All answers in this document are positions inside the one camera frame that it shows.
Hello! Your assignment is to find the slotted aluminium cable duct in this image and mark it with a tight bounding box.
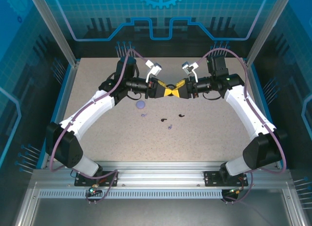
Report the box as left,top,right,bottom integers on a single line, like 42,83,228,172
38,189,224,199

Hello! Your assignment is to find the aluminium table side rail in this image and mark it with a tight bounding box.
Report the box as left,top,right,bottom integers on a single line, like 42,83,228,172
40,61,80,169
245,61,284,169

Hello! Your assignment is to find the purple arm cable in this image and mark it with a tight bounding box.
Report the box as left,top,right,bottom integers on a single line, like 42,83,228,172
198,47,287,205
49,48,148,205

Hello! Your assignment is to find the steel bottom panel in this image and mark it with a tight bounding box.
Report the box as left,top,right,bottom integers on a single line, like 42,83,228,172
31,199,293,226

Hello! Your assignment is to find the small LED circuit board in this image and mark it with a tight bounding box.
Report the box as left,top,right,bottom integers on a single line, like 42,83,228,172
85,184,103,197
223,186,244,196

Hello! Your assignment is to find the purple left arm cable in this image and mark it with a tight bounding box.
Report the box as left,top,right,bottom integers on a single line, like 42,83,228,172
49,48,148,205

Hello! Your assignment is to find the aluminium frame post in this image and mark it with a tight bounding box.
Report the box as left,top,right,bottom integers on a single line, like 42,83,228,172
26,0,80,67
245,0,289,65

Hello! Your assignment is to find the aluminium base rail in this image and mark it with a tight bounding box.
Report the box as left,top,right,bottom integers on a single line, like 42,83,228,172
33,161,292,187

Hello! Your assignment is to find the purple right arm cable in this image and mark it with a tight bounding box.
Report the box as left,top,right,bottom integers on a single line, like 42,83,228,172
198,47,287,205

